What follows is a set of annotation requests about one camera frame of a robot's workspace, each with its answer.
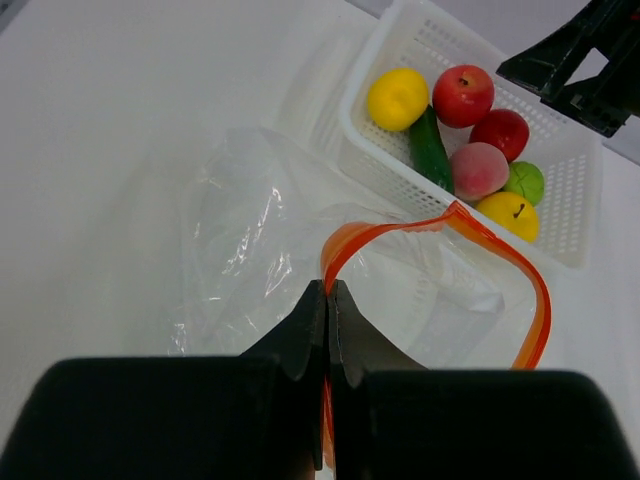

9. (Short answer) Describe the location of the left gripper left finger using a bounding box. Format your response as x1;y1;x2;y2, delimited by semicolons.
241;280;326;473

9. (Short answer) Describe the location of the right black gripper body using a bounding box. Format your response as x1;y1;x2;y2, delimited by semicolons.
539;1;639;138

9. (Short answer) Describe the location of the light green fake vegetable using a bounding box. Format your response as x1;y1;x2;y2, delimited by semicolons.
502;161;545;206

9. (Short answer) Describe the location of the red fake tomato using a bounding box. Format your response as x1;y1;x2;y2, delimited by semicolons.
432;64;495;129

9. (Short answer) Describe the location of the clear zip top bag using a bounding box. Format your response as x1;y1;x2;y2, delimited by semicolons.
176;129;551;369

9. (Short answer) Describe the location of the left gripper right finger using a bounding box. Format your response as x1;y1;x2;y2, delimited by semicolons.
325;280;426;479

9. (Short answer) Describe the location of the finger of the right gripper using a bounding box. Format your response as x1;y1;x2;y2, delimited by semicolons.
496;1;608;98

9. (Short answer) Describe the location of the pink fake peach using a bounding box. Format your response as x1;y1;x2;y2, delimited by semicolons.
449;142;509;202

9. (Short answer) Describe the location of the red fake apple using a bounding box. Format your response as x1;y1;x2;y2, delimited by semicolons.
469;109;530;163

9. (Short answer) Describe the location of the yellow fake apple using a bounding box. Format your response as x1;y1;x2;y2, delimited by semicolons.
475;192;539;243

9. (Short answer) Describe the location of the yellow fake lemon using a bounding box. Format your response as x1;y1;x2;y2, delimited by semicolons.
367;67;429;132

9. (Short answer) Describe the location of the green fake cucumber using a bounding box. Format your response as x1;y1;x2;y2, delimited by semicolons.
408;105;454;194

